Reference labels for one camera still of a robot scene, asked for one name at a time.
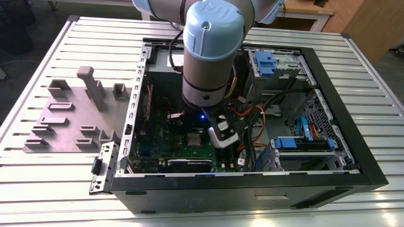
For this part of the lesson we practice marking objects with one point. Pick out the wooden desk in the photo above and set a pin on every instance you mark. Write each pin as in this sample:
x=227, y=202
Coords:
x=310, y=7

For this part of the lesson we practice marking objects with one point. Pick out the black RAM slot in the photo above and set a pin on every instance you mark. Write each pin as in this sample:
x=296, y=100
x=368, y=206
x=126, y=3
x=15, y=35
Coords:
x=222, y=158
x=231, y=156

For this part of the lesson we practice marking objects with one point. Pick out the blue drive latch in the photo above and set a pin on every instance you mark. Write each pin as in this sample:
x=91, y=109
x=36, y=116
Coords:
x=264, y=62

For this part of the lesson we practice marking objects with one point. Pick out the black PC case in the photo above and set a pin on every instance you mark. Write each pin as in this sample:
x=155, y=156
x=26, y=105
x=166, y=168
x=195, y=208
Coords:
x=220, y=196

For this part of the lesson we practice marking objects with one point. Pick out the silver drive cage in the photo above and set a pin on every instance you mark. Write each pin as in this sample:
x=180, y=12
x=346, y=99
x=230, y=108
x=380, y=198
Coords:
x=262, y=82

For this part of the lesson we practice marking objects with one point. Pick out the grey power supply unit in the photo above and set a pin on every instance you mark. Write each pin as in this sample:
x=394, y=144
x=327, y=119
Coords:
x=164, y=82

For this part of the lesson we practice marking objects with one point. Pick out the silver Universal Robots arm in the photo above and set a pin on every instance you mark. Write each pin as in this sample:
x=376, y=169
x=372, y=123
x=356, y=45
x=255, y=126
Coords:
x=208, y=71

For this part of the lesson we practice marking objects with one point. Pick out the black graphics card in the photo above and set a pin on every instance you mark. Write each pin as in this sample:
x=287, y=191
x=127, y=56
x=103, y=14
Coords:
x=190, y=165

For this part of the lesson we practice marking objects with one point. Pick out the hard disk in blue carrier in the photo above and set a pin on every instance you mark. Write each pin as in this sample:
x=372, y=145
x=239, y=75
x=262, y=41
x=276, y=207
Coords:
x=287, y=143

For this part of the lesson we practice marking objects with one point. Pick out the wooden cabinet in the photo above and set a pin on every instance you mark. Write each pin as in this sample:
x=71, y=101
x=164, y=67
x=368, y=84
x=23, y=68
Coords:
x=372, y=23

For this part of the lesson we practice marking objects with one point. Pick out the silver disk bay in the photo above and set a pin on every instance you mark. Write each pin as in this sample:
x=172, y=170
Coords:
x=306, y=153

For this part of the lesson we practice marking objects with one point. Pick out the green motherboard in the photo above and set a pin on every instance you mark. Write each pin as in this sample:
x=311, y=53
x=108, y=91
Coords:
x=164, y=146

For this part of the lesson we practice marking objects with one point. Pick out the metal slot bracket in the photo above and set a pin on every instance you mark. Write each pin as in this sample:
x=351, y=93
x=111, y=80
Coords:
x=106, y=151

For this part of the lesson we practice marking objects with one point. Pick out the grey parts rack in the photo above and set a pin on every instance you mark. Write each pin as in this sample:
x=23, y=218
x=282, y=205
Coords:
x=72, y=113

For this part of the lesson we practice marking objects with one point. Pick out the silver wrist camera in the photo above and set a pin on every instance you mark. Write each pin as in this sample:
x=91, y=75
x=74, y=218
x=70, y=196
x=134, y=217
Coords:
x=224, y=139

